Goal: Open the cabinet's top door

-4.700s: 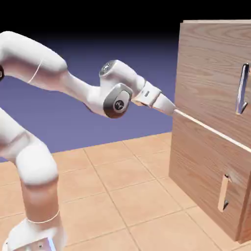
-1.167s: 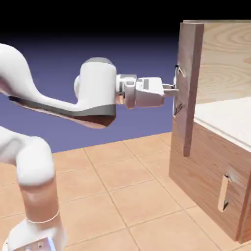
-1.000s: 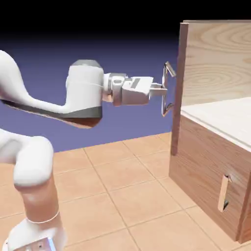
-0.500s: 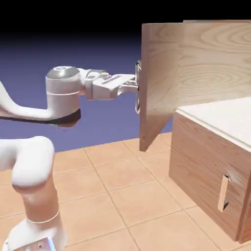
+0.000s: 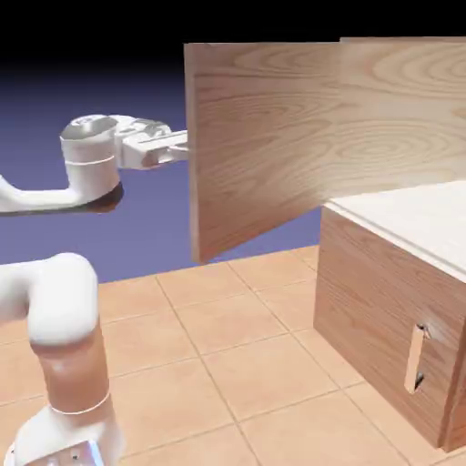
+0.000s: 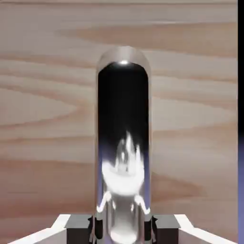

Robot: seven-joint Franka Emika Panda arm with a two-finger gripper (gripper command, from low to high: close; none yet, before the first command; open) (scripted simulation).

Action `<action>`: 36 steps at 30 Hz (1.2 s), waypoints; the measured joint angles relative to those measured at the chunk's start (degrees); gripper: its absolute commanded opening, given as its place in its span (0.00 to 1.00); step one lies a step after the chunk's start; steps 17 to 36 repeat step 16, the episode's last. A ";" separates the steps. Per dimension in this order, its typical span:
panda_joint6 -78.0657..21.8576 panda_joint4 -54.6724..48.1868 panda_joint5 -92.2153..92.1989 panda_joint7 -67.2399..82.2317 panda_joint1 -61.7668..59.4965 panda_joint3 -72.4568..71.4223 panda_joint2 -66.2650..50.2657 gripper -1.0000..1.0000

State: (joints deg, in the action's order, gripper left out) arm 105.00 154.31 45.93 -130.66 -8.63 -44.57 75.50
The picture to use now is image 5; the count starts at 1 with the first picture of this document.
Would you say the small light wood cabinet door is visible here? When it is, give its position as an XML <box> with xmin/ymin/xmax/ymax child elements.
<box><xmin>312</xmin><ymin>204</ymin><xmax>458</xmax><ymax>450</ymax></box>

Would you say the shiny metal door handle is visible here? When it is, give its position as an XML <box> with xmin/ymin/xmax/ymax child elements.
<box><xmin>403</xmin><ymin>321</ymin><xmax>433</xmax><ymax>396</ymax></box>

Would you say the large light wood cabinet door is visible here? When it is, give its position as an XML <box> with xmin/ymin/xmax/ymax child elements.
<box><xmin>183</xmin><ymin>41</ymin><xmax>344</xmax><ymax>265</ymax></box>

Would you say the light wood cabinet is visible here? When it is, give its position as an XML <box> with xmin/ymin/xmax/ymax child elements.
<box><xmin>312</xmin><ymin>35</ymin><xmax>466</xmax><ymax>455</ymax></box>

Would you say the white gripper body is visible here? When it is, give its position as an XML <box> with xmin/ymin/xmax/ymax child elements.
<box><xmin>120</xmin><ymin>129</ymin><xmax>189</xmax><ymax>171</ymax></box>

